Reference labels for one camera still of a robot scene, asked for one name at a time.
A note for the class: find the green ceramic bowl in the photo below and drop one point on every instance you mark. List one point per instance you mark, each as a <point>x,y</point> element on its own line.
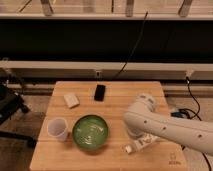
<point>90,132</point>

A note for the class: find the black office chair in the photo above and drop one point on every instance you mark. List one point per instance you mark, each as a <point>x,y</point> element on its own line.
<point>10,102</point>

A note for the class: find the black smartphone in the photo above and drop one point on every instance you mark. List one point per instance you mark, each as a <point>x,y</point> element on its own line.
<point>100,93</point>

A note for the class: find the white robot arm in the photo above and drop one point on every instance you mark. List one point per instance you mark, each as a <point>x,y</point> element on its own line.
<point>140,117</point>

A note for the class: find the white plastic bottle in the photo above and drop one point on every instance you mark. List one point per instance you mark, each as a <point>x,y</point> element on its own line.
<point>140,143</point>

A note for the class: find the white wall socket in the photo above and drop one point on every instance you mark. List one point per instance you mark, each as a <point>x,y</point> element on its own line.
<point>98,74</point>

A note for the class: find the translucent plastic cup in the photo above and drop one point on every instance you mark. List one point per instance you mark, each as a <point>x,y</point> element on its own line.
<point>58,129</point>

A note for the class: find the blue connector box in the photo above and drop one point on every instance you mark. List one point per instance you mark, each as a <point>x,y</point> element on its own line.
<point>176,114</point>

